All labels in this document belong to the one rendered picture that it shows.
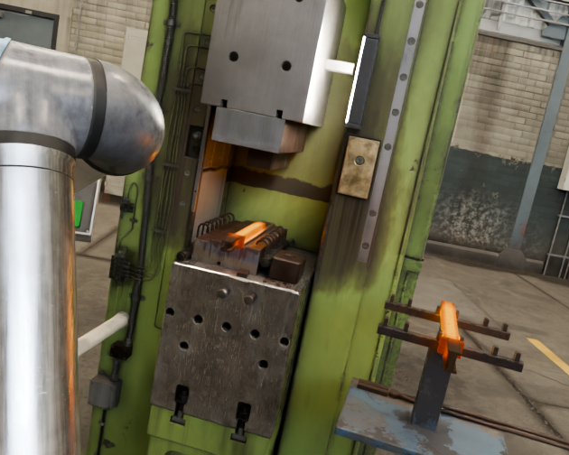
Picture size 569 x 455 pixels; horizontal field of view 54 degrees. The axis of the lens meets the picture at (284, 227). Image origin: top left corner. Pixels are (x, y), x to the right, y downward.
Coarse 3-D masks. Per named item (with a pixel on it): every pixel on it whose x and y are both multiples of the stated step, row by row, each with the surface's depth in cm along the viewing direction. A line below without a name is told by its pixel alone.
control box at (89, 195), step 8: (96, 184) 158; (80, 192) 156; (88, 192) 156; (96, 192) 157; (80, 200) 155; (88, 200) 156; (96, 200) 157; (88, 208) 155; (96, 208) 159; (88, 216) 155; (80, 224) 153; (88, 224) 154; (80, 232) 153; (88, 232) 153; (80, 240) 158; (88, 240) 158
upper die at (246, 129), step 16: (224, 112) 157; (240, 112) 156; (224, 128) 157; (240, 128) 157; (256, 128) 156; (272, 128) 155; (288, 128) 161; (304, 128) 189; (240, 144) 157; (256, 144) 156; (272, 144) 155; (288, 144) 167
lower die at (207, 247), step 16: (240, 224) 193; (272, 224) 199; (208, 240) 165; (256, 240) 172; (272, 240) 176; (192, 256) 165; (208, 256) 164; (224, 256) 163; (240, 256) 162; (256, 256) 161; (256, 272) 162
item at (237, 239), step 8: (256, 224) 185; (264, 224) 188; (240, 232) 167; (248, 232) 170; (256, 232) 178; (224, 240) 151; (232, 240) 153; (240, 240) 160; (224, 248) 151; (232, 248) 154
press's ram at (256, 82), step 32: (224, 0) 152; (256, 0) 151; (288, 0) 149; (320, 0) 148; (224, 32) 154; (256, 32) 152; (288, 32) 150; (320, 32) 149; (224, 64) 155; (256, 64) 153; (288, 64) 152; (320, 64) 159; (352, 64) 167; (224, 96) 156; (256, 96) 154; (288, 96) 153; (320, 96) 172
